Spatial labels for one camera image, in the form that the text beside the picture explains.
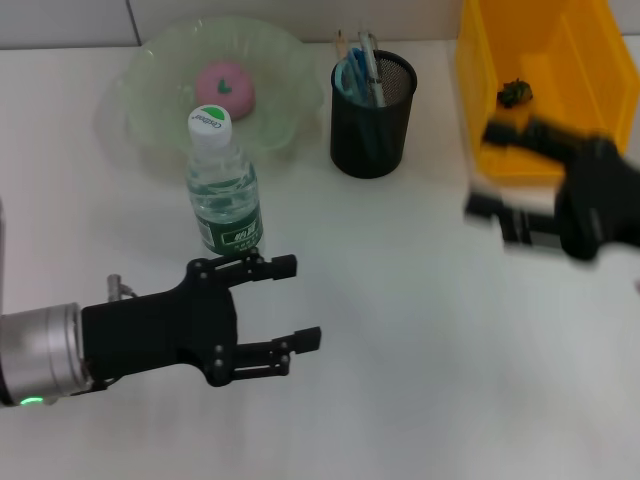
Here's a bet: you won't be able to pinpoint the grey white ballpoint pen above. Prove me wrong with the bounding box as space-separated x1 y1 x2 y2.
357 30 387 109

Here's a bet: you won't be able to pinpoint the blue handled scissors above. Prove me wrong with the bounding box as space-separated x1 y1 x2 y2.
333 47 375 109

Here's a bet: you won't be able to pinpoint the green glass fruit plate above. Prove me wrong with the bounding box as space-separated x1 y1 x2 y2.
119 15 324 169

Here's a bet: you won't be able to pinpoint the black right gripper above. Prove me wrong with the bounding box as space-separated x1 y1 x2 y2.
463 112 640 261

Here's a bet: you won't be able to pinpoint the pink peach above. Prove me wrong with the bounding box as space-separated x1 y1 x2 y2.
194 59 257 121

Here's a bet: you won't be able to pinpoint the black mesh pen holder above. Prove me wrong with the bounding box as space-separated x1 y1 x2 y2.
328 48 419 179

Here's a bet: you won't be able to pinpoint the green plastic scrap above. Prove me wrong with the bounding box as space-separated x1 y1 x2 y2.
497 79 534 109

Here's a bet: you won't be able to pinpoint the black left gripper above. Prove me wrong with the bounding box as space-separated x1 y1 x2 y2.
80 253 323 389

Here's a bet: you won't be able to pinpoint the clear green-label water bottle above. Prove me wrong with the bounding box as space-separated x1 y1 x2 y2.
185 103 265 257

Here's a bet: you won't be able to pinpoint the left gripper cable with connector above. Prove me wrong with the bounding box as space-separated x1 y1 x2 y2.
106 273 139 301

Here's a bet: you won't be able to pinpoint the yellow plastic bin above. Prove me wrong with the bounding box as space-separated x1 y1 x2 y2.
453 0 640 184

